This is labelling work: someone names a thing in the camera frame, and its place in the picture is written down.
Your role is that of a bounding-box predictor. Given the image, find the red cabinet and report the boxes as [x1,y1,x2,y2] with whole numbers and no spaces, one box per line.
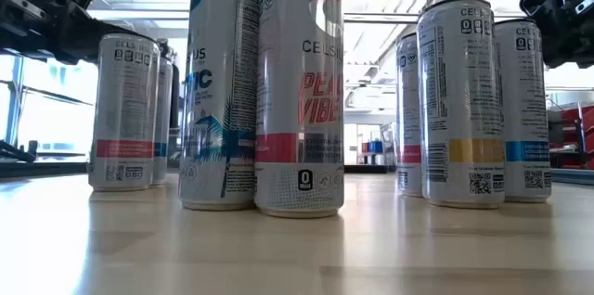
[547,103,594,170]

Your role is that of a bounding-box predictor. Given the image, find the blue band Celsius can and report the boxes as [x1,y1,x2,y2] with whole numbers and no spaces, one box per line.
[493,18,552,204]
[150,56,174,186]
[178,0,261,212]

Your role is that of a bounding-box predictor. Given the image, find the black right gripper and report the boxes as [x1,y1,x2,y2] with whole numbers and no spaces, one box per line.
[537,0,594,69]

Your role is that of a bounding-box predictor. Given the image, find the yellow band Celsius can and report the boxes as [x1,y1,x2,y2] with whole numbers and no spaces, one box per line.
[416,0,506,210]

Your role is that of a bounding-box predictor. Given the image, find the black cylindrical column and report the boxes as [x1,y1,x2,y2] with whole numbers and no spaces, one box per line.
[169,62,182,169]

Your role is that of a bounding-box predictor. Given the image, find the large window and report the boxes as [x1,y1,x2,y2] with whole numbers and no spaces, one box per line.
[0,53,98,161]

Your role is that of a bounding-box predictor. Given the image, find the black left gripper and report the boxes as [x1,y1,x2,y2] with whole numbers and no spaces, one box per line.
[0,0,143,64]

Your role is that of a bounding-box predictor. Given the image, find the long ceiling light bar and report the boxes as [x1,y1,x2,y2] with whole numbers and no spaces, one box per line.
[87,8,594,25]

